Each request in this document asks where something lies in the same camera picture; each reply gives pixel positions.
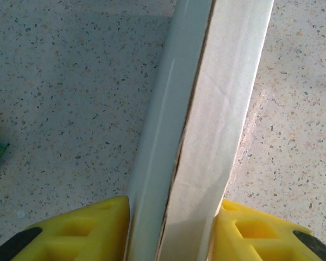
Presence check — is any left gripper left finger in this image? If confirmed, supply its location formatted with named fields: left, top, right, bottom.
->
left=0, top=195, right=131, bottom=261

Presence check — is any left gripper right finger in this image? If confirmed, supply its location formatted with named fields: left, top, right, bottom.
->
left=206, top=197, right=326, bottom=261

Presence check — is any white paper box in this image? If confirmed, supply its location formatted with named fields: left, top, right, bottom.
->
left=126, top=0, right=275, bottom=261

